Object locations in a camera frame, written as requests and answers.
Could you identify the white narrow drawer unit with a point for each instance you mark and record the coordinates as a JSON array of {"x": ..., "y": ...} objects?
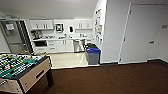
[{"x": 89, "y": 40}]

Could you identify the stainless steel refrigerator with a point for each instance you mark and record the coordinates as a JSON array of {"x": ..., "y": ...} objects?
[{"x": 13, "y": 40}]

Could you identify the stainless steel dishwasher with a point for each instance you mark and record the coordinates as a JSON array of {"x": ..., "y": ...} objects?
[{"x": 79, "y": 46}]

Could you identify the white two-door wall cabinet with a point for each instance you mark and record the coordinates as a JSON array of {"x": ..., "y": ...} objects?
[{"x": 41, "y": 24}]

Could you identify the small wall sign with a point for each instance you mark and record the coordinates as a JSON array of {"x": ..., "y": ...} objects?
[{"x": 165, "y": 26}]

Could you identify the white sink base cabinet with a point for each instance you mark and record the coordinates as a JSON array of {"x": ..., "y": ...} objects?
[{"x": 64, "y": 46}]

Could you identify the grey bin green lid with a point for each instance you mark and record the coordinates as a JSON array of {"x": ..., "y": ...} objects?
[{"x": 88, "y": 44}]

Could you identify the foosball gaming table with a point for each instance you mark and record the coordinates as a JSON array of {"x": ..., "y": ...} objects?
[{"x": 30, "y": 75}]

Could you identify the white room door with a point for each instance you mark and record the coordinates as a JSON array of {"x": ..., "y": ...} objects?
[{"x": 143, "y": 33}]

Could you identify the black built-in microwave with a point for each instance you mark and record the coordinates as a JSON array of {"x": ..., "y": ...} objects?
[{"x": 40, "y": 43}]

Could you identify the grey bin blue lid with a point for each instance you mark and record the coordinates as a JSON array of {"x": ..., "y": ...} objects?
[{"x": 93, "y": 57}]

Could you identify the black coffee machine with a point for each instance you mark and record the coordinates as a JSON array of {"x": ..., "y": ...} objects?
[{"x": 36, "y": 34}]

